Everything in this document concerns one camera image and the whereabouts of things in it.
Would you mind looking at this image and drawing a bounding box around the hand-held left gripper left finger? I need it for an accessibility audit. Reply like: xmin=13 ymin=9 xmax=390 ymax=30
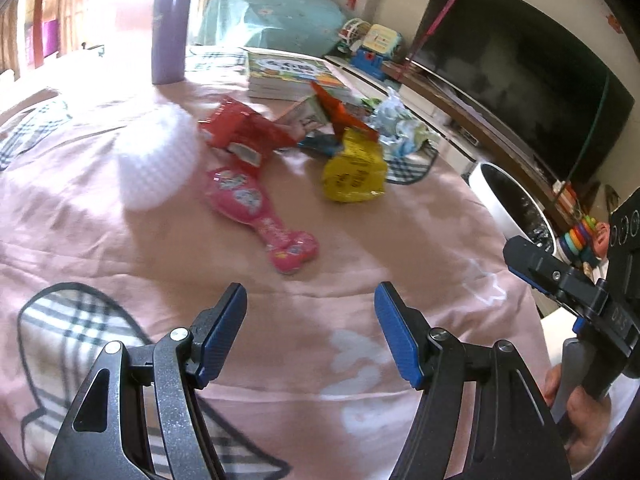
xmin=45 ymin=282 xmax=248 ymax=480

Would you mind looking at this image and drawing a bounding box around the pink printed tablecloth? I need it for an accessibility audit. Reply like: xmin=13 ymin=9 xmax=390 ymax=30
xmin=0 ymin=42 xmax=551 ymax=480

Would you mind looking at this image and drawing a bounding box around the red snack packet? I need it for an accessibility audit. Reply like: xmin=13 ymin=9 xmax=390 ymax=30
xmin=198 ymin=97 xmax=301 ymax=167

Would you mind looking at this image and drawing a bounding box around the crumpled pale plastic wrapper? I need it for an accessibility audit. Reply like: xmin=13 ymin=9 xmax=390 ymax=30
xmin=372 ymin=87 xmax=443 ymax=158

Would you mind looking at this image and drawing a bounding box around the orange snack packet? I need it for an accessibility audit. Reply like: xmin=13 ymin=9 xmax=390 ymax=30
xmin=311 ymin=81 xmax=381 ymax=141

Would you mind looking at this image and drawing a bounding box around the purple thermos bottle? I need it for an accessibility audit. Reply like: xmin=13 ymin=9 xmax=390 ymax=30
xmin=151 ymin=0 xmax=195 ymax=85

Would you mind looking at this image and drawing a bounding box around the purple storage box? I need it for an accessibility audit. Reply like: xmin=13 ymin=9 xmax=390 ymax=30
xmin=42 ymin=20 xmax=62 ymax=57

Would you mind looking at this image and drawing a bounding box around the black television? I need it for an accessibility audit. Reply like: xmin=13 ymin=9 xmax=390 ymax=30
xmin=405 ymin=0 xmax=635 ymax=186

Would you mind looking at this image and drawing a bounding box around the blue snack packet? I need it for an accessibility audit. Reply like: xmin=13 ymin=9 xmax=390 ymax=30
xmin=298 ymin=132 xmax=346 ymax=157

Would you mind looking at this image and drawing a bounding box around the white toy basket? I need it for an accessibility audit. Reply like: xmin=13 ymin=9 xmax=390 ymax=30
xmin=339 ymin=17 xmax=371 ymax=53

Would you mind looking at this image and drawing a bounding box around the pink toy hand mirror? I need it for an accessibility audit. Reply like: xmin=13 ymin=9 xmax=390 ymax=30
xmin=205 ymin=166 xmax=320 ymax=276

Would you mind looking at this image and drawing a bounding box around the colourful ring stacking toy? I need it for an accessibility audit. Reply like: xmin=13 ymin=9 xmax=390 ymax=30
xmin=560 ymin=215 xmax=601 ymax=267

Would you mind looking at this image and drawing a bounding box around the red yellow toy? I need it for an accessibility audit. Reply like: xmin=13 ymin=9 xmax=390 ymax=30
xmin=550 ymin=180 xmax=591 ymax=226

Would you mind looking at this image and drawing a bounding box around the yellow snack packet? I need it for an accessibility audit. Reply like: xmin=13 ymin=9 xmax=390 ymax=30
xmin=321 ymin=127 xmax=388 ymax=204

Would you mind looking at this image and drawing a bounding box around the toy cash register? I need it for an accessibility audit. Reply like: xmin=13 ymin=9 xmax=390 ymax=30
xmin=350 ymin=24 xmax=405 ymax=81

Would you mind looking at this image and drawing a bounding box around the teal furniture cover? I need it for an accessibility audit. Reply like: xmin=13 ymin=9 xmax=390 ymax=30
xmin=192 ymin=0 xmax=353 ymax=58

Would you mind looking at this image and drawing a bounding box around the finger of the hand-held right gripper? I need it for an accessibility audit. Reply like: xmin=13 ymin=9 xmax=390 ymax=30
xmin=502 ymin=235 xmax=608 ymax=317

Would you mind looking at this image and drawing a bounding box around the green thin rod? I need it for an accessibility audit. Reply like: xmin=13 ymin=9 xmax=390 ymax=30
xmin=565 ymin=67 xmax=613 ymax=186

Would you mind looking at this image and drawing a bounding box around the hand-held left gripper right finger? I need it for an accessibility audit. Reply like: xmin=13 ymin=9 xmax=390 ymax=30
xmin=374 ymin=281 xmax=573 ymax=480

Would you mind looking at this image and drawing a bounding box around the white trash bin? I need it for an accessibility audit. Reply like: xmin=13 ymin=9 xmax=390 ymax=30
xmin=467 ymin=161 xmax=563 ymax=261

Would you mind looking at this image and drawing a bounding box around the stack of picture books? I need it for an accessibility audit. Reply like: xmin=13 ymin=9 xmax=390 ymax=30
xmin=245 ymin=47 xmax=353 ymax=101

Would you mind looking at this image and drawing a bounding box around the pink thin rod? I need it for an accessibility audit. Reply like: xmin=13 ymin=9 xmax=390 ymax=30
xmin=400 ymin=0 xmax=471 ymax=81

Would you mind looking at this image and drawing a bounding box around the person's right hand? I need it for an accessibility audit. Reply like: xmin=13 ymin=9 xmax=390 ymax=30
xmin=544 ymin=367 xmax=621 ymax=472

